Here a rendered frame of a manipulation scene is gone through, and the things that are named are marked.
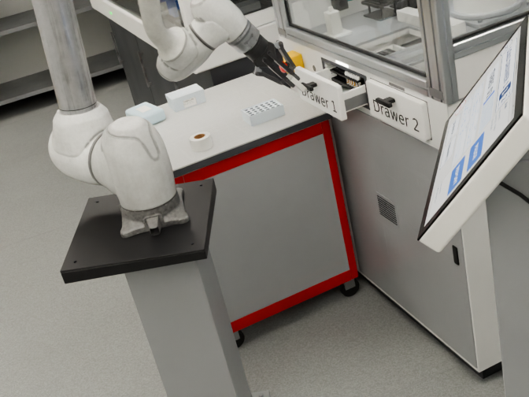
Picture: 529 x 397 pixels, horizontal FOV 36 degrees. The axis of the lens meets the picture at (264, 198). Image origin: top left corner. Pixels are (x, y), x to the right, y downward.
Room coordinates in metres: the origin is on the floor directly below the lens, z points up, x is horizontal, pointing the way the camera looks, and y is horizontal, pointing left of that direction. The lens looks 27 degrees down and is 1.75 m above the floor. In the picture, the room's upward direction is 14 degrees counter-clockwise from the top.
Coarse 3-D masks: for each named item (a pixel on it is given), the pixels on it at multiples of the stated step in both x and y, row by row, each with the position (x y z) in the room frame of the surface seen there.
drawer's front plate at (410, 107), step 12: (372, 84) 2.19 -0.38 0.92; (384, 84) 2.16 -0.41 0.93; (372, 96) 2.20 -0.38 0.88; (384, 96) 2.14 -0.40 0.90; (396, 96) 2.07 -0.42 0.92; (408, 96) 2.03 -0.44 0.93; (372, 108) 2.22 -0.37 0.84; (384, 108) 2.15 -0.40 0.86; (396, 108) 2.08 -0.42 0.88; (408, 108) 2.02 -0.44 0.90; (420, 108) 1.96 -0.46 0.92; (384, 120) 2.16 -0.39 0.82; (408, 120) 2.03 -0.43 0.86; (420, 120) 1.97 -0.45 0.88; (408, 132) 2.04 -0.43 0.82; (420, 132) 1.98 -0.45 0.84
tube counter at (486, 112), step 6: (492, 90) 1.49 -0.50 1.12; (486, 96) 1.50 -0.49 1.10; (492, 96) 1.45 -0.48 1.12; (486, 102) 1.46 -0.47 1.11; (492, 102) 1.42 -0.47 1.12; (486, 108) 1.43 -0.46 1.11; (492, 108) 1.39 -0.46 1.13; (486, 114) 1.40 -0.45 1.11; (480, 120) 1.41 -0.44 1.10; (486, 120) 1.37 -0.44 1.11; (480, 126) 1.38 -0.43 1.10
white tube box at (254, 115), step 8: (264, 104) 2.59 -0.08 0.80; (272, 104) 2.58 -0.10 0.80; (280, 104) 2.56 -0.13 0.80; (248, 112) 2.57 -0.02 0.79; (256, 112) 2.54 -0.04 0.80; (264, 112) 2.52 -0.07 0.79; (272, 112) 2.53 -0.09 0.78; (280, 112) 2.54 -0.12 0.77; (248, 120) 2.53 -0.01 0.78; (256, 120) 2.51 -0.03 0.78; (264, 120) 2.52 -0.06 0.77
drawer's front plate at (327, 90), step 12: (300, 72) 2.46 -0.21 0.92; (312, 72) 2.41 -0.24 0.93; (324, 84) 2.30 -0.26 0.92; (336, 84) 2.25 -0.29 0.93; (300, 96) 2.50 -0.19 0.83; (312, 96) 2.41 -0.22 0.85; (324, 96) 2.32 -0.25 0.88; (336, 96) 2.24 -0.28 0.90; (324, 108) 2.33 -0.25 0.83; (336, 108) 2.25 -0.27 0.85
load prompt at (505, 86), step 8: (512, 48) 1.57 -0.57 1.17; (504, 56) 1.60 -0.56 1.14; (512, 56) 1.52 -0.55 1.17; (504, 64) 1.55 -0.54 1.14; (512, 64) 1.47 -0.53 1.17; (504, 72) 1.49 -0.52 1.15; (512, 72) 1.42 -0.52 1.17; (504, 80) 1.45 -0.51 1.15; (512, 80) 1.38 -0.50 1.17; (504, 88) 1.40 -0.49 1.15; (504, 96) 1.36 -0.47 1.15; (496, 104) 1.38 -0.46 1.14; (496, 112) 1.34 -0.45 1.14
